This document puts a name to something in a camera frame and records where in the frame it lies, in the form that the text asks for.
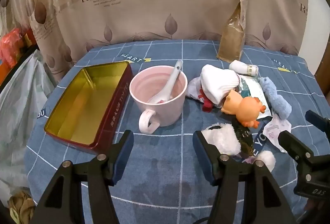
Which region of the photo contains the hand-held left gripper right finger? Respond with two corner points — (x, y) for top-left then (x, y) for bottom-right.
(193, 130), (297, 224)

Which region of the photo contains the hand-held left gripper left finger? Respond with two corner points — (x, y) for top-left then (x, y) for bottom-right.
(31, 130), (134, 224)

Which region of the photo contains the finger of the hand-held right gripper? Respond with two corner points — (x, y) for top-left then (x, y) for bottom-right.
(305, 110), (330, 134)
(278, 131), (319, 170)

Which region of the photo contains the white floral packet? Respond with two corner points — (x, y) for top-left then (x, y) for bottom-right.
(262, 114), (292, 154)

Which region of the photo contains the white pompom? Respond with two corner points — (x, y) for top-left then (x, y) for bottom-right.
(254, 150), (276, 171)

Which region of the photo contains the white fluffy plush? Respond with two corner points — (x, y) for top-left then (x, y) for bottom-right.
(201, 123), (241, 156)

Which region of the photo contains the red metal tin box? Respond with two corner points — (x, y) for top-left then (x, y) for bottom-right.
(44, 61), (133, 155)

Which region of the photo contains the black and gold mesh pouch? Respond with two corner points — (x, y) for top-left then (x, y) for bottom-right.
(233, 125), (254, 157)

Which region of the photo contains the orange rubber toy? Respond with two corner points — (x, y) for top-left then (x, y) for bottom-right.
(221, 89), (267, 129)

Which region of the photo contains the white packet with green print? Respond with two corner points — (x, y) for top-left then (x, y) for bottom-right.
(233, 76), (271, 119)

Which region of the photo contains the white sock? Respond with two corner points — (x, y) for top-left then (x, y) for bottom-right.
(200, 64), (243, 104)

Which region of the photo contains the blue ribbon with white letters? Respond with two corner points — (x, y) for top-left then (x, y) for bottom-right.
(244, 131), (266, 163)

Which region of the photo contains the blue grid tablecloth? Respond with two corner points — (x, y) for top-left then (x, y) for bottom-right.
(24, 39), (330, 224)

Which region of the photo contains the blue fuzzy sock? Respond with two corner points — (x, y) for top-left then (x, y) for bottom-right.
(258, 77), (292, 119)

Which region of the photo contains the brown wooden door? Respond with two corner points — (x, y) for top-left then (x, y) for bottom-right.
(314, 41), (330, 80)

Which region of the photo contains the pink ceramic mug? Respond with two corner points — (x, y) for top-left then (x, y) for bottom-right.
(129, 66), (188, 134)

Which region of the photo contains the red and white cloth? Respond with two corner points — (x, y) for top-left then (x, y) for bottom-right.
(186, 77), (217, 112)

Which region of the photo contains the white ceramic spoon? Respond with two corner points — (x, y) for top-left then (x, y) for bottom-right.
(147, 60), (184, 104)

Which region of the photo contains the rolled white towel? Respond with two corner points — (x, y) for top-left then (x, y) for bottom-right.
(229, 60), (259, 77)

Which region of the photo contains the translucent plastic bag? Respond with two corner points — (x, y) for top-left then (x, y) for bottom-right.
(0, 50), (57, 204)

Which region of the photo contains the tan crumpled bag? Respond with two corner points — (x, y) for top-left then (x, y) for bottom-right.
(9, 190), (35, 222)

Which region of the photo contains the brown paper food bag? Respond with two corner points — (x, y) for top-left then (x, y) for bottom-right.
(216, 0), (248, 63)

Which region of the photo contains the beige leaf print curtain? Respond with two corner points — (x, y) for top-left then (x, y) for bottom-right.
(0, 0), (310, 83)

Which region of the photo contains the orange plastic bag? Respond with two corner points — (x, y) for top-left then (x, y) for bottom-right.
(0, 28), (29, 70)

